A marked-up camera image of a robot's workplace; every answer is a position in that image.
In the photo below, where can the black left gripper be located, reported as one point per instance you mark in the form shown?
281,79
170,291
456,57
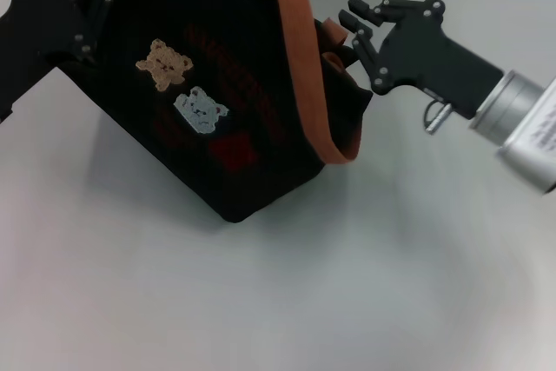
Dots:
39,32

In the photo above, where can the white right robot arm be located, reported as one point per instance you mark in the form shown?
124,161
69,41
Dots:
504,101

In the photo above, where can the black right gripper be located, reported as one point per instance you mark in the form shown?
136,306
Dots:
425,58

